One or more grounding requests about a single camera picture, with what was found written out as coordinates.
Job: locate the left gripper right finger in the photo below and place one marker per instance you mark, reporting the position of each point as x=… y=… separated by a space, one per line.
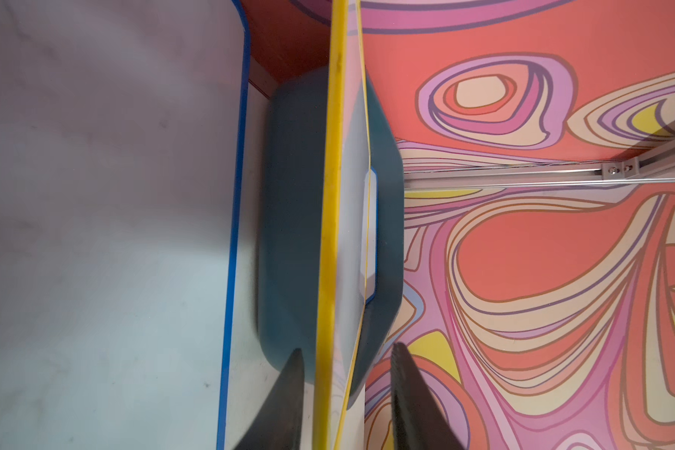
x=417 y=420

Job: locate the blue-framed whiteboard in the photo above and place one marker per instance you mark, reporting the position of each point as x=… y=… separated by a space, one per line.
x=369 y=236
x=121 y=130

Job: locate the teal plastic storage box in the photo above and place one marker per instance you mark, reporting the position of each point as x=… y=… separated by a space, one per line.
x=291 y=219

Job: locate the yellow-framed whiteboard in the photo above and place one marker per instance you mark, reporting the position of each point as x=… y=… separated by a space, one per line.
x=342 y=288

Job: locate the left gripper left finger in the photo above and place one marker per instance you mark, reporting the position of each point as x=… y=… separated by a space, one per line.
x=278 y=424

